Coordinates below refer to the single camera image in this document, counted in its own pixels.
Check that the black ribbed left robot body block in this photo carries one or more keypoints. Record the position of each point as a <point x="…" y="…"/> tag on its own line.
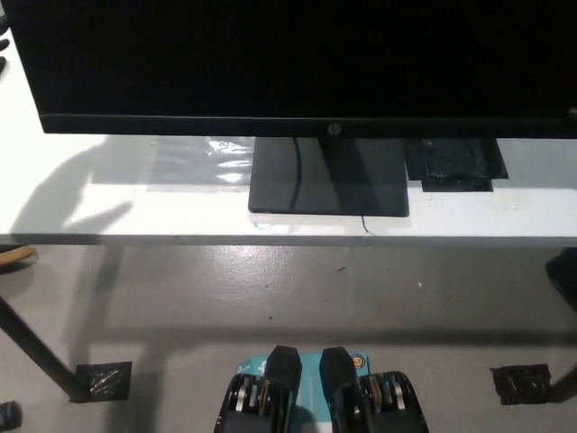
<point x="252" y="401"/>

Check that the black glossy monitor stand base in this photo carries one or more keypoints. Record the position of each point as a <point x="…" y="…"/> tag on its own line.
<point x="329" y="185"/>

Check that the black rounded floor object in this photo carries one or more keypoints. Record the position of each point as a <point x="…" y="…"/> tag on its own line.
<point x="563" y="277"/>

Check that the black ribbed robot body block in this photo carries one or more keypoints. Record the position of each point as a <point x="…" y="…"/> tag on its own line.
<point x="252" y="401"/>
<point x="376" y="401"/>

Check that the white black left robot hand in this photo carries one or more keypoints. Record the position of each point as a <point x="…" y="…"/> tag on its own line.
<point x="2" y="43"/>

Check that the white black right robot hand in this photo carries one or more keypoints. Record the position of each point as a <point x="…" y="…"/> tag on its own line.
<point x="573" y="113"/>

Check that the curved wooden object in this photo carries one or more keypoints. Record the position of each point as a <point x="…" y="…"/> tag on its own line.
<point x="13" y="259"/>

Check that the black HP monitor screen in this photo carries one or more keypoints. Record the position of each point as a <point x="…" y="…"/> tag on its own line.
<point x="288" y="58"/>

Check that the black ribbed right robot body block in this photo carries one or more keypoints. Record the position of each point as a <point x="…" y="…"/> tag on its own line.
<point x="376" y="401"/>

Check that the clear plastic film sheet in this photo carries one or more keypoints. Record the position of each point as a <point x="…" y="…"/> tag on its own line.
<point x="207" y="167"/>

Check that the black metal table leg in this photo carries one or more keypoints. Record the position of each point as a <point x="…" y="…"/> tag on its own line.
<point x="40" y="352"/>
<point x="565" y="381"/>

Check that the teal cardboard box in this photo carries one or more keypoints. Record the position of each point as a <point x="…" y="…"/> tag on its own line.
<point x="311" y="383"/>

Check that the small dark wheel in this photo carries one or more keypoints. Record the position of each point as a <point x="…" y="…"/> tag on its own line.
<point x="8" y="415"/>

